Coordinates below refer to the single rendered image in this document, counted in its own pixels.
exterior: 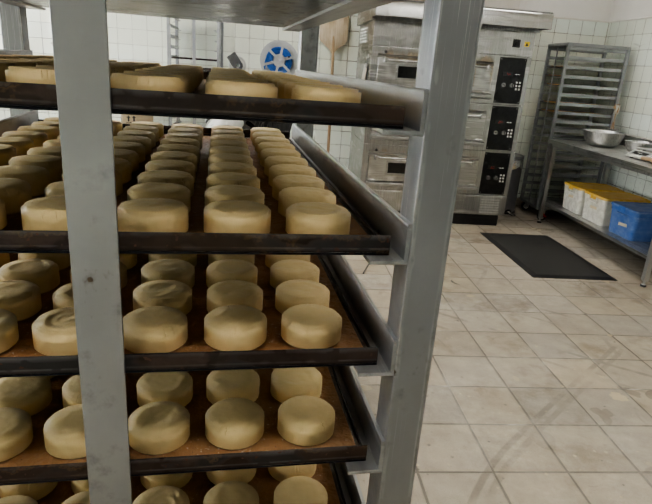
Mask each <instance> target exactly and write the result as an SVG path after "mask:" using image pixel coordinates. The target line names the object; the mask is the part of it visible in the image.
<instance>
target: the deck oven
mask: <svg viewBox="0 0 652 504"><path fill-rule="evenodd" d="M424 3H425V2H423V1H412V0H398V1H395V2H392V3H388V4H385V5H382V6H379V7H376V8H373V9H370V10H366V11H363V12H360V13H358V19H357V26H360V33H359V45H358V47H359V48H358V57H357V69H356V78H357V79H361V78H362V74H363V69H364V65H365V63H366V64H368V66H367V67H368V68H367V73H366V80H371V81H377V82H384V83H391V84H397V85H404V86H410V87H415V81H416V72H417V64H418V55H419V46H420V38H421V29H422V20H423V12H424ZM553 18H554V14H553V13H550V12H538V11H527V10H515V9H504V8H492V7H484V11H483V17H482V24H481V31H480V38H479V44H478V51H477V58H476V65H475V71H474V78H473V85H472V92H471V98H470V105H469V112H468V119H467V125H466V132H465V139H464V146H463V152H462V159H461V166H460V173H459V180H458V186H457V193H456V200H455V207H454V213H453V220H452V224H470V225H491V226H496V225H497V220H498V215H500V216H504V211H505V206H506V200H507V194H508V189H509V184H510V178H511V173H512V168H513V162H514V157H515V153H514V152H515V150H516V144H517V138H518V133H519V127H520V122H521V116H522V110H523V105H524V99H525V94H526V88H527V82H528V77H529V71H530V66H531V60H532V58H530V57H532V54H533V48H534V43H535V37H536V33H540V31H543V30H551V29H552V23H553ZM368 55H369V60H368V61H367V60H366V58H367V57H368ZM367 59H368V58H367ZM351 131H352V132H351V141H350V153H349V165H348V169H349V170H350V171H351V172H352V173H353V174H354V175H356V176H357V177H358V178H359V179H360V180H361V181H363V182H364V183H365V184H366V185H367V186H368V187H370V188H371V189H372V190H373V191H374V192H375V193H377V194H378V195H379V196H380V197H381V198H382V199H384V200H385V201H386V202H387V203H388V204H389V205H391V206H392V207H393V208H394V209H395V210H396V211H398V212H399V213H400V210H401V201H402V193H403V184H404V175H405V167H406V158H407V150H408V141H409V136H400V135H382V134H380V133H378V132H376V131H374V130H372V129H369V128H367V127H353V126H352V129H351Z"/></svg>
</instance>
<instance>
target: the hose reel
mask: <svg viewBox="0 0 652 504"><path fill-rule="evenodd" d="M297 61H298V55H297V52H296V50H295V49H294V47H293V46H292V45H291V44H289V43H288V42H286V41H282V40H275V41H272V42H270V43H268V44H267V45H266V46H265V47H264V48H263V50H262V52H261V55H260V65H261V68H262V70H264V71H277V72H282V73H287V74H291V75H293V74H294V73H295V69H297Z"/></svg>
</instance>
